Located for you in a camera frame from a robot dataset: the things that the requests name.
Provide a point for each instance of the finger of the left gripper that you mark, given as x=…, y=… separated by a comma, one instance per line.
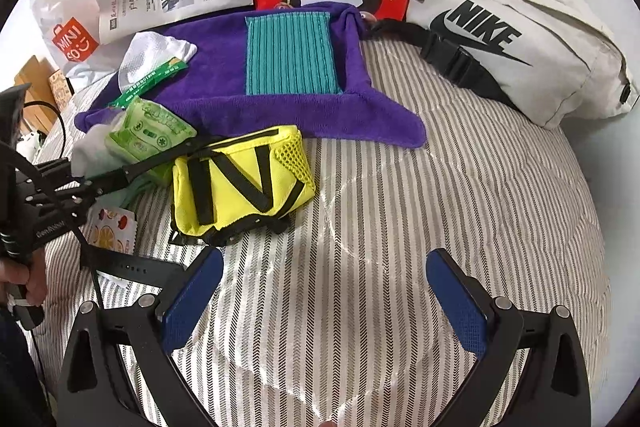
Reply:
x=125, y=175
x=75, y=200

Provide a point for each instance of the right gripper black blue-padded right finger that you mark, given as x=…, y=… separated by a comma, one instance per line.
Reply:
x=553, y=388

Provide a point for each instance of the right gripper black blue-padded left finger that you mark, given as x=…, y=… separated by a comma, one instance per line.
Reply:
x=95, y=388

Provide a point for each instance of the fruit print wet wipe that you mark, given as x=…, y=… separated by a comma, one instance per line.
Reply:
x=114, y=229

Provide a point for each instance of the green tissue pack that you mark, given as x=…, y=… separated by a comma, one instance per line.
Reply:
x=145, y=129

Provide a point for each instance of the yellow black small pouch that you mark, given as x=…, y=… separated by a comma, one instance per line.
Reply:
x=239, y=185

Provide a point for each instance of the person's left hand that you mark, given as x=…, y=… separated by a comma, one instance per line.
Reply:
x=33, y=277

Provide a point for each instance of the patterned small box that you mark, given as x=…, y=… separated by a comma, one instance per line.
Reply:
x=61, y=89

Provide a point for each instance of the green sachet packet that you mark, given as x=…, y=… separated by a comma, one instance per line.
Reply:
x=165, y=71

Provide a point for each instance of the purple fleece towel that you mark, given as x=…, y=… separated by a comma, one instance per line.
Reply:
x=210, y=93

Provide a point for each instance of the white Miniso plastic bag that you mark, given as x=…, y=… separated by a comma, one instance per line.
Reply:
x=70, y=31

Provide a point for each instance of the striped grey white quilt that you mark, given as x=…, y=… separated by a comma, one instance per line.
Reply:
x=334, y=319

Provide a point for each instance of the teal ribbed knit cloth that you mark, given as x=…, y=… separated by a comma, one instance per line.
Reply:
x=290, y=53

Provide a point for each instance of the cream Nike waist bag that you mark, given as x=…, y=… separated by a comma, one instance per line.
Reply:
x=547, y=59

